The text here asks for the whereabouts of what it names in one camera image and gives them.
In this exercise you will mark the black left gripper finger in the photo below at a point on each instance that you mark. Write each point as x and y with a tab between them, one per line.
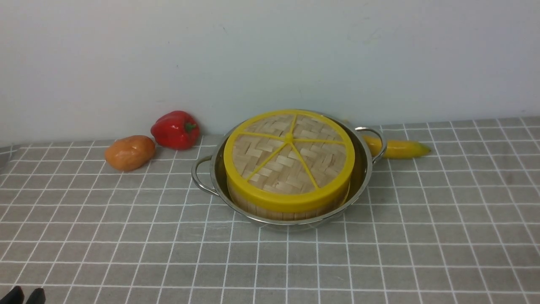
15	296
38	296

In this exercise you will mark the yellow-rimmed bamboo steamer basket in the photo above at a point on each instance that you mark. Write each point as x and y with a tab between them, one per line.
287	202

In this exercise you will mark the yellow-rimmed woven bamboo lid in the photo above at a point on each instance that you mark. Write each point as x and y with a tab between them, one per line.
291	146

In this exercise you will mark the stainless steel pot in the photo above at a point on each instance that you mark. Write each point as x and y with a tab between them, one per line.
362	171

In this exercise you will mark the orange-brown potato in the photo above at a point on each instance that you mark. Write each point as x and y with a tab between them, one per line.
130	153

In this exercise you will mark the red bell pepper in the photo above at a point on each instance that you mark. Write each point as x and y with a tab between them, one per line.
177	130

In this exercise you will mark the yellow banana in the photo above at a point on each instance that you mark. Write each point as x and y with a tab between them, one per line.
397	149

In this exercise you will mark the grey checked tablecloth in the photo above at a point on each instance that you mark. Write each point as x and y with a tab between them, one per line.
460	226

